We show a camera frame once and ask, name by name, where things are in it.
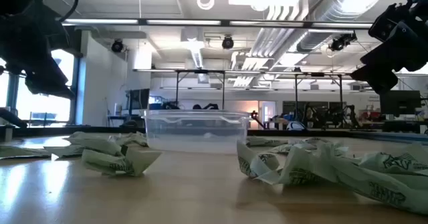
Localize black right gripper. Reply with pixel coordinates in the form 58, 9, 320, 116
350, 15, 428, 95

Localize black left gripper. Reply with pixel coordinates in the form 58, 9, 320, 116
0, 3, 76, 100

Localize paper wrappers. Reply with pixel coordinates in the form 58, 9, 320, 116
334, 165, 428, 216
81, 146, 162, 178

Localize banknotes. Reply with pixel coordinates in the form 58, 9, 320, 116
236, 140, 281, 181

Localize clear plastic bin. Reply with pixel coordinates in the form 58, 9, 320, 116
143, 109, 251, 155

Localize black monitor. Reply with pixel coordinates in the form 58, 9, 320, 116
126, 88, 151, 112
379, 90, 423, 117

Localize black ceiling spotlight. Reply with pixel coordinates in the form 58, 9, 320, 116
221, 35, 235, 50
111, 39, 125, 53
328, 32, 358, 52

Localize blue white ball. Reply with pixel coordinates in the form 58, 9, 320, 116
286, 120, 307, 132

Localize black overhead rig bar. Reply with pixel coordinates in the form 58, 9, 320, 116
62, 17, 375, 30

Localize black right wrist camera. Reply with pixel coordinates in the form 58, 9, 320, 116
368, 3, 407, 43

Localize black background rig frame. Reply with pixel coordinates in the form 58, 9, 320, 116
174, 69, 227, 111
293, 71, 344, 122

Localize black left wrist camera cable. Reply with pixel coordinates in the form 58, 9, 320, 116
58, 0, 80, 23

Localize silver ceiling duct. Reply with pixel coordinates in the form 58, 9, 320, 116
296, 0, 381, 53

